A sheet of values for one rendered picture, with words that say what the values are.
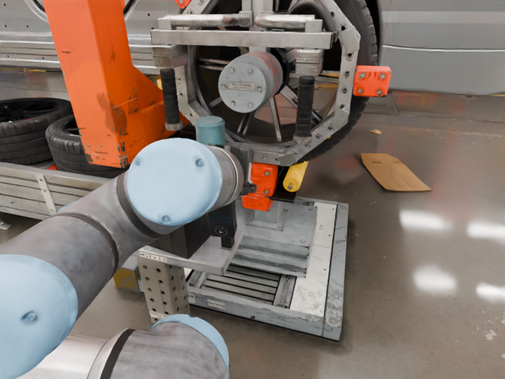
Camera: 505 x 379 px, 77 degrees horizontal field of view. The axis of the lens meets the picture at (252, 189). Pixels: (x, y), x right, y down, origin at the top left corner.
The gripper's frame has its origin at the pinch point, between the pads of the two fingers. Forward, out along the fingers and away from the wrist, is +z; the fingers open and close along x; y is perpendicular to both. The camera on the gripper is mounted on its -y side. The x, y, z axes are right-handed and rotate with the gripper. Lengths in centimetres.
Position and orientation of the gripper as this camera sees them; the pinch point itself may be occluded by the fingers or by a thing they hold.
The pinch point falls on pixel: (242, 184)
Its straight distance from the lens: 68.6
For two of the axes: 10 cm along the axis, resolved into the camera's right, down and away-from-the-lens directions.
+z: 1.8, -0.6, 9.8
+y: 1.1, -9.9, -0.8
